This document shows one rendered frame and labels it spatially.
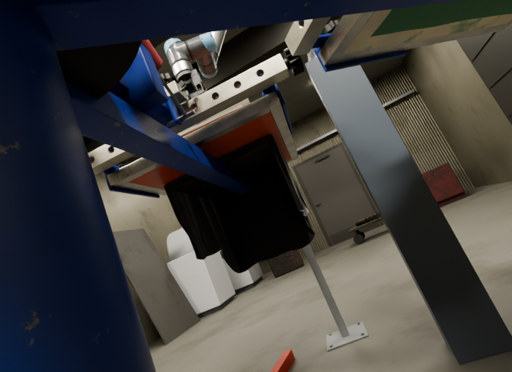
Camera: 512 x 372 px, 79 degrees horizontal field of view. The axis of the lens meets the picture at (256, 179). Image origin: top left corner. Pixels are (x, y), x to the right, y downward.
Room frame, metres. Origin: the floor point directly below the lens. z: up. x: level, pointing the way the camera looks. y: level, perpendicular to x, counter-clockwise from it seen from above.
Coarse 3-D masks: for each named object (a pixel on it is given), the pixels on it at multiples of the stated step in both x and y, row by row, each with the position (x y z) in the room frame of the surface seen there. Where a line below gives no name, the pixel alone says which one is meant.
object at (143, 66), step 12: (144, 48) 0.53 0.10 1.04; (144, 60) 0.52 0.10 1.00; (132, 72) 0.52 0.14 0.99; (144, 72) 0.52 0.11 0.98; (156, 72) 0.55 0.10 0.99; (120, 84) 0.50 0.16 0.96; (132, 84) 0.52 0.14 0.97; (144, 84) 0.52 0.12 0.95; (156, 84) 0.52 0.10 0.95; (120, 96) 0.52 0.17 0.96; (132, 96) 0.52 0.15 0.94; (144, 96) 0.52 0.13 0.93; (156, 96) 0.53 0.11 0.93; (144, 108) 0.55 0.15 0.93
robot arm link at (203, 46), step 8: (192, 40) 1.03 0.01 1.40; (200, 40) 1.03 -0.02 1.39; (208, 40) 1.03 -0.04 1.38; (192, 48) 1.03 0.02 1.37; (200, 48) 1.04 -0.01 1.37; (208, 48) 1.05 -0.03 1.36; (216, 48) 1.07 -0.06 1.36; (192, 56) 1.05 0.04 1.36; (200, 56) 1.07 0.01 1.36; (208, 56) 1.09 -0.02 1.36; (200, 64) 1.13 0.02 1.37; (208, 64) 1.14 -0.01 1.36
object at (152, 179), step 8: (160, 168) 0.95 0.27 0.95; (168, 168) 0.98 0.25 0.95; (144, 176) 0.95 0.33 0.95; (152, 176) 0.99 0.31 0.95; (160, 176) 1.02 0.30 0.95; (168, 176) 1.05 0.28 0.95; (176, 176) 1.08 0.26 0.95; (144, 184) 1.03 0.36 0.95; (152, 184) 1.06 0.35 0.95; (160, 184) 1.10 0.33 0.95
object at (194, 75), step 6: (186, 72) 1.03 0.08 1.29; (192, 72) 1.04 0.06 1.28; (198, 72) 1.06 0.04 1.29; (180, 78) 1.04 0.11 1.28; (186, 78) 1.04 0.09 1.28; (192, 78) 1.04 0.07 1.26; (198, 78) 1.03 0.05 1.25; (198, 84) 1.02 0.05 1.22; (204, 84) 1.07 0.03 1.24; (198, 90) 1.04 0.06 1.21; (204, 90) 1.04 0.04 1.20; (192, 96) 1.04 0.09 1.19
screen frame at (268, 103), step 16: (272, 96) 0.84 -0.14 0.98; (240, 112) 0.85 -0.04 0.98; (256, 112) 0.84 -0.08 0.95; (272, 112) 0.89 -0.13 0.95; (208, 128) 0.86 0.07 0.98; (224, 128) 0.86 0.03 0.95; (288, 128) 1.09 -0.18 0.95; (288, 144) 1.29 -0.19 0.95; (144, 160) 0.89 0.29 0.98; (112, 176) 0.91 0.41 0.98; (128, 176) 0.90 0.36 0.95; (160, 192) 1.19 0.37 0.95
